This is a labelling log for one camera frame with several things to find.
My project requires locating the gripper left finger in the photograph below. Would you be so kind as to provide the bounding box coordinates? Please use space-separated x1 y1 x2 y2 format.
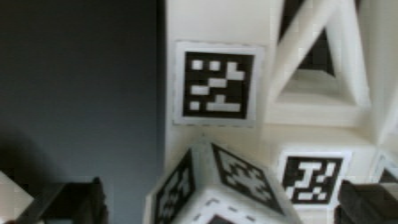
16 178 110 224

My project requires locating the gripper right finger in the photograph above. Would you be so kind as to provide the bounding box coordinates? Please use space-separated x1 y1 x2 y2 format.
334 181 398 224

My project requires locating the white chair leg tagged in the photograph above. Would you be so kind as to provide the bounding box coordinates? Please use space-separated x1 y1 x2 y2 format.
142 137 302 224

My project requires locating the white chair back frame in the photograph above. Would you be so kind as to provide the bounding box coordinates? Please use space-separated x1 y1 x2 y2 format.
163 0 398 224

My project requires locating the white chair leg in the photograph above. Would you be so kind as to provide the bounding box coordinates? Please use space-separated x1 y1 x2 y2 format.
371 151 398 184

